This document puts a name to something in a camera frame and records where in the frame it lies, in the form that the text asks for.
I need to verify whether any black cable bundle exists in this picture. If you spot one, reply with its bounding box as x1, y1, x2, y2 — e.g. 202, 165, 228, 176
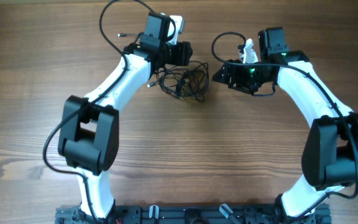
117, 32, 210, 103

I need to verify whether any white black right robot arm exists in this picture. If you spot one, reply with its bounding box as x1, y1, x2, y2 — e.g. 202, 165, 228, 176
213, 27, 358, 223

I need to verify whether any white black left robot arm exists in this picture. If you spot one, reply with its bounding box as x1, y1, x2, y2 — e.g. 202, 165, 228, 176
55, 12, 192, 223

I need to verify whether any black right camera cable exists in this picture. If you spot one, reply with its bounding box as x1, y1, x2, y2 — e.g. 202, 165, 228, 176
210, 31, 358, 218

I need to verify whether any black camera cable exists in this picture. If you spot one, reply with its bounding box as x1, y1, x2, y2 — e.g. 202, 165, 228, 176
42, 0, 177, 223
210, 31, 358, 218

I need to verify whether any black left camera cable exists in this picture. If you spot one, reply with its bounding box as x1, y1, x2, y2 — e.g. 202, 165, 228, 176
42, 0, 177, 223

